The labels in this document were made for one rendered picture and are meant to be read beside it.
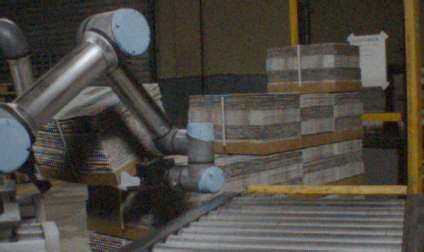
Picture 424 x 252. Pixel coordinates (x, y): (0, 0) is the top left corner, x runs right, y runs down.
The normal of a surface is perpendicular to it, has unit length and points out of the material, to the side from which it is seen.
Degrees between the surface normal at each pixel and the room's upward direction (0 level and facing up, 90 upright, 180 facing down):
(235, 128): 90
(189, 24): 90
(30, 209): 90
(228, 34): 90
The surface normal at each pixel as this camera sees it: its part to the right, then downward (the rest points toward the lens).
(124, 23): 0.77, -0.07
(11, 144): 0.62, 0.10
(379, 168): -0.63, 0.06
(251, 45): -0.31, 0.06
